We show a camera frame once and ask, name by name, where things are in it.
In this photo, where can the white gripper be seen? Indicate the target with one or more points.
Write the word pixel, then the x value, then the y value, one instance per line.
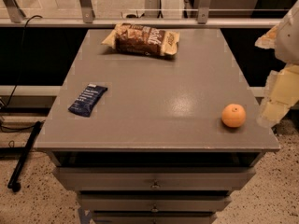
pixel 288 43

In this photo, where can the orange fruit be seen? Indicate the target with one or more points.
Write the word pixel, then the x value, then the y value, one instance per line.
pixel 233 115

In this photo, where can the blue rxbar blueberry wrapper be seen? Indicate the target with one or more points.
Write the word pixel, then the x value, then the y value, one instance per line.
pixel 84 104

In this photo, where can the brown chip bag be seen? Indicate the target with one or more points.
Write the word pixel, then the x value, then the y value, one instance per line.
pixel 139 39

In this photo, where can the grey drawer cabinet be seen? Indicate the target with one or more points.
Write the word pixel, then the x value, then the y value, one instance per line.
pixel 156 113

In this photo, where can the middle grey drawer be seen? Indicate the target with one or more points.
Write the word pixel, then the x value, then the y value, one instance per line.
pixel 154 203

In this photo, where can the grey drawer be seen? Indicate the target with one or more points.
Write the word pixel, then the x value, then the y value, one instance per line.
pixel 153 179
pixel 154 203
pixel 159 218

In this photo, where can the bottom grey drawer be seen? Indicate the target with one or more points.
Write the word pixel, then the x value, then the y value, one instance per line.
pixel 159 218

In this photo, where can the top grey drawer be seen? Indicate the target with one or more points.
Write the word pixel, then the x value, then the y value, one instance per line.
pixel 153 179

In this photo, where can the black rod on floor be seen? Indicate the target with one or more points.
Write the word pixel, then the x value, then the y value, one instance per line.
pixel 13 182

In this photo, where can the metal railing frame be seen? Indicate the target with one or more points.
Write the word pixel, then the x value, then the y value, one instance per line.
pixel 156 13

